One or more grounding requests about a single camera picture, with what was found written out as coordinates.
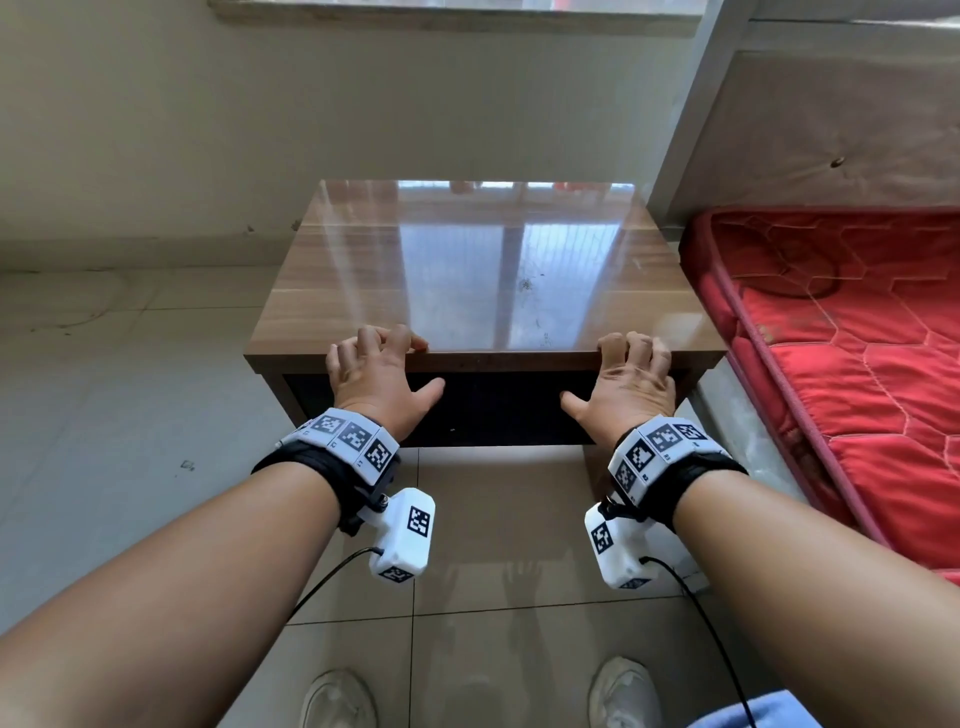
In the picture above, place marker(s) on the person's left hand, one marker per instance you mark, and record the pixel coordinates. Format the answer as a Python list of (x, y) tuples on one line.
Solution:
[(371, 386)]

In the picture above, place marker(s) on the person's right hand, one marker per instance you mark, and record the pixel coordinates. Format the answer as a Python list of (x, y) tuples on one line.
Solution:
[(630, 397)]

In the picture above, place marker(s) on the person's left middle finger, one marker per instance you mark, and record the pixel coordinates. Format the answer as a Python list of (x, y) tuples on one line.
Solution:
[(395, 339)]

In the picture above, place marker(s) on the person's right middle finger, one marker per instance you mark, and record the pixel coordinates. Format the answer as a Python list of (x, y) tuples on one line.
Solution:
[(639, 346)]

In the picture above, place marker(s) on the person's right thumb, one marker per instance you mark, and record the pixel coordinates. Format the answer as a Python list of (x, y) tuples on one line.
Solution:
[(579, 405)]

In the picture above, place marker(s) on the person's left thumb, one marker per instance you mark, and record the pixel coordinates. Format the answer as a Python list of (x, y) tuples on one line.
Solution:
[(425, 396)]

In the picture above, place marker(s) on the person's left little finger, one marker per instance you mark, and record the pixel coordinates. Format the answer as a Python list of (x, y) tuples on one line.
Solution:
[(339, 358)]

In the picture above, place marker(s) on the brown wooden bedside table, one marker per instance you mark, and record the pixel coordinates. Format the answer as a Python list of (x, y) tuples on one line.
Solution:
[(480, 277)]

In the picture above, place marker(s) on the person's left forearm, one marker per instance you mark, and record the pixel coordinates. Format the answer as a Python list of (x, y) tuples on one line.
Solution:
[(172, 600)]

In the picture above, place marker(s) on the person's right forearm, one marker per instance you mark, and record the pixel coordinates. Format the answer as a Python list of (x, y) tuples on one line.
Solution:
[(810, 600)]

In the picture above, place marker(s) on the white marker wrist band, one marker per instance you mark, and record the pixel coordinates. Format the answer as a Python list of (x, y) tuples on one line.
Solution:
[(352, 439), (652, 450)]

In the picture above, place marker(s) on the red quilted mattress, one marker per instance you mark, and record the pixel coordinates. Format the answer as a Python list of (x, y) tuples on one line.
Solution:
[(862, 360)]

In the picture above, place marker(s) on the beige padded headboard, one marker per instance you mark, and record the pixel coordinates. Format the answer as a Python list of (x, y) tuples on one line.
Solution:
[(825, 127)]

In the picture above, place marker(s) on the white shoe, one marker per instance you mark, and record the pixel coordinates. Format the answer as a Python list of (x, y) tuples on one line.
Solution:
[(624, 694), (339, 699)]

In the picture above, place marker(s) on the stone window sill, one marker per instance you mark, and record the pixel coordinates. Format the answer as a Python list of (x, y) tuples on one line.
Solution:
[(450, 11)]

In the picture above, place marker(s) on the light blue clothing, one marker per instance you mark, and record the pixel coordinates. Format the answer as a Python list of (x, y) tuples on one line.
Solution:
[(757, 714)]

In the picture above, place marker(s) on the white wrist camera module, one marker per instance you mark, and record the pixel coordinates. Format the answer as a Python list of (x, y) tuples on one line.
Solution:
[(405, 536), (619, 551)]

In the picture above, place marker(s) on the white bed frame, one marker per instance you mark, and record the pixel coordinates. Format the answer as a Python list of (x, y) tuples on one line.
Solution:
[(697, 97)]

